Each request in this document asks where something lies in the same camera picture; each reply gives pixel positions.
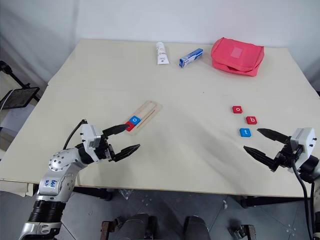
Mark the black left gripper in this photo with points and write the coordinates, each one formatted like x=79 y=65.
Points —
x=103 y=150

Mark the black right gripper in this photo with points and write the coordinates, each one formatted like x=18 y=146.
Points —
x=285 y=156

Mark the red letter tile b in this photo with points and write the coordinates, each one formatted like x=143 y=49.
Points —
x=251 y=120

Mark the red letter tile o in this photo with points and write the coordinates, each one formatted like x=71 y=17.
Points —
x=237 y=109

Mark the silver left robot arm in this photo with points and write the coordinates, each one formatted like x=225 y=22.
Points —
x=56 y=172

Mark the blue letter tile t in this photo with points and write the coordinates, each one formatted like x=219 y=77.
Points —
x=245 y=132

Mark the wooden letter tray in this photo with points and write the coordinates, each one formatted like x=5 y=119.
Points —
x=150 y=110

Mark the dark rounded shape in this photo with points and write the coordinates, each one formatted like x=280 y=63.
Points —
x=196 y=228
x=137 y=226

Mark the pink fabric pouch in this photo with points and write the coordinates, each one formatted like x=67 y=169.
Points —
x=236 y=56

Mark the white tube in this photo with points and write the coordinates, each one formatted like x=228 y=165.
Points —
x=161 y=53

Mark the blue and white carton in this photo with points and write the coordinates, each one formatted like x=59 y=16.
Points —
x=191 y=58

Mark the black metal stand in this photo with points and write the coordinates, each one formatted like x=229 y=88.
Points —
x=18 y=97

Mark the beige board under table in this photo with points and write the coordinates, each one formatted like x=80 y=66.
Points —
x=15 y=187

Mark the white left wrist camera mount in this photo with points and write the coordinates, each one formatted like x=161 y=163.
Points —
x=88 y=135

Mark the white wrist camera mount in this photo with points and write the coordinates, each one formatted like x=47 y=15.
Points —
x=303 y=140
x=88 y=135

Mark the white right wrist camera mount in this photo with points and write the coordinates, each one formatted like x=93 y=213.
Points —
x=303 y=140

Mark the black table frame bar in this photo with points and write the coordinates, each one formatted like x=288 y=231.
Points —
x=95 y=192
x=270 y=200

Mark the brown metal bracket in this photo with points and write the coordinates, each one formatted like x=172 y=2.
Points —
x=246 y=232
x=107 y=230

